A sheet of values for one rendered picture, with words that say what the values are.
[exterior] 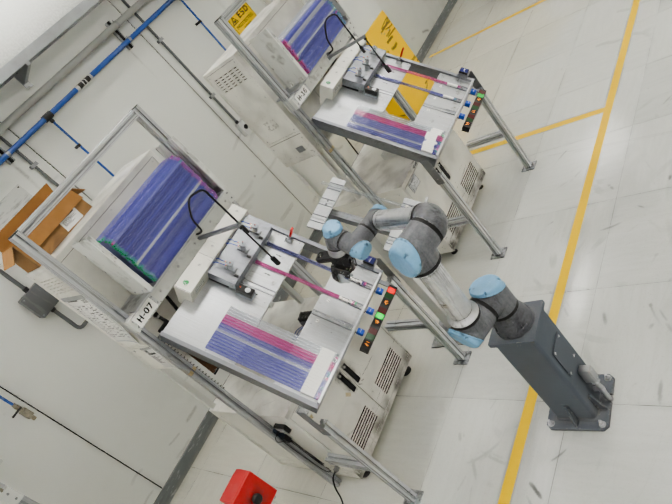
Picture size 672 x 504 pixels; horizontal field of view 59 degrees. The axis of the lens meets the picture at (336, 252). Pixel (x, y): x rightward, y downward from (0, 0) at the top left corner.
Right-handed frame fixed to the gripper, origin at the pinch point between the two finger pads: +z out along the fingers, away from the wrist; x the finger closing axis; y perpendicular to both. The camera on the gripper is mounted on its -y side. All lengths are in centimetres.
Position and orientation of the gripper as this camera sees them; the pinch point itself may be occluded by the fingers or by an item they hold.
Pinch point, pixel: (340, 280)
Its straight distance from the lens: 244.6
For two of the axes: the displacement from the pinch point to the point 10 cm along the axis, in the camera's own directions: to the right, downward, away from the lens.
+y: 9.0, 2.3, -3.7
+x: 4.1, -7.5, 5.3
